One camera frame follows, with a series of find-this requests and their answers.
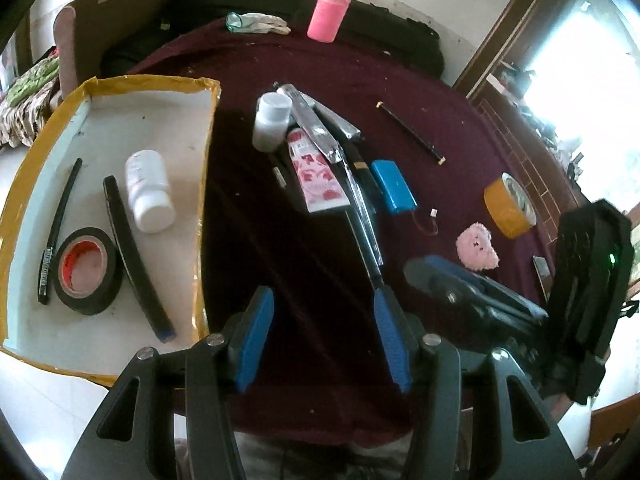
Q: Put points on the pink sleeved bottle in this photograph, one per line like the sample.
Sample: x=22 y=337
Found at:
x=325 y=17

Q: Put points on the yellow-brown packing tape roll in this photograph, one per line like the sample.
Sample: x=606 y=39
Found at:
x=502 y=215

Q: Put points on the pink floral tube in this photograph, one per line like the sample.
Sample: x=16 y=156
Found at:
x=320 y=180

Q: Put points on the pink fluffy toy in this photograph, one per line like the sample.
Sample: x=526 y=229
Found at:
x=477 y=247

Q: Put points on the clear silver cosmetic tube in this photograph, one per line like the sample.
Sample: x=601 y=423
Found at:
x=345 y=129

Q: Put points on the black electrical tape roll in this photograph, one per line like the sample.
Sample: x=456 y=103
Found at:
x=114 y=280

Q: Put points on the person's grey clothing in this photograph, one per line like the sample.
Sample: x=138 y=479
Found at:
x=325 y=460

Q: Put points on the white bottle red label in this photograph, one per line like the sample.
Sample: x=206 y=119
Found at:
x=147 y=195

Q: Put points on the brown armchair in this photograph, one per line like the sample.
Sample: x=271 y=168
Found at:
x=115 y=20

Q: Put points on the black pen gold ends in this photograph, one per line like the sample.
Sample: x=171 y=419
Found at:
x=410 y=132

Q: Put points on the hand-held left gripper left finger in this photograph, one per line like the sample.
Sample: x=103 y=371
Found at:
x=255 y=340

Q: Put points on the yellow-taped cardboard box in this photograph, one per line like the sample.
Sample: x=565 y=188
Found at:
x=165 y=125

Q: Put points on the white glove green cuff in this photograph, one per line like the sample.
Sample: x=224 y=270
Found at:
x=265 y=22

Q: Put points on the blue battery pack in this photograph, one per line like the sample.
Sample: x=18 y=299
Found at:
x=395 y=187

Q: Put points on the clear pen black cap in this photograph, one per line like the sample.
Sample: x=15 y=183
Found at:
x=359 y=200

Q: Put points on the small grey metal object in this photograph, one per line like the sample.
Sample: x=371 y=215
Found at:
x=542 y=270

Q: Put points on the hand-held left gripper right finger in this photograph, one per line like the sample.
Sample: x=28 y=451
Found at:
x=390 y=340

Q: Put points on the black pen white label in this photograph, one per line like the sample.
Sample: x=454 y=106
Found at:
x=278 y=174

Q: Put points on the black flat foam strip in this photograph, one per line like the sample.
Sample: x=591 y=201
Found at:
x=135 y=265

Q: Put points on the wooden window frame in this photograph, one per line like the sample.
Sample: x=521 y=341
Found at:
x=492 y=60

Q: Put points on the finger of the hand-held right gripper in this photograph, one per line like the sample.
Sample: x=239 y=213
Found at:
x=457 y=270
x=425 y=275

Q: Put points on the slim black pen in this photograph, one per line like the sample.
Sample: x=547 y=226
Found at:
x=60 y=225

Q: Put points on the white bottle green label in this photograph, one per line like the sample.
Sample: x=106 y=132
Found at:
x=270 y=125

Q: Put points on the maroon velvet cloth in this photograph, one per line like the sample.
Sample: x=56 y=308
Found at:
x=300 y=260

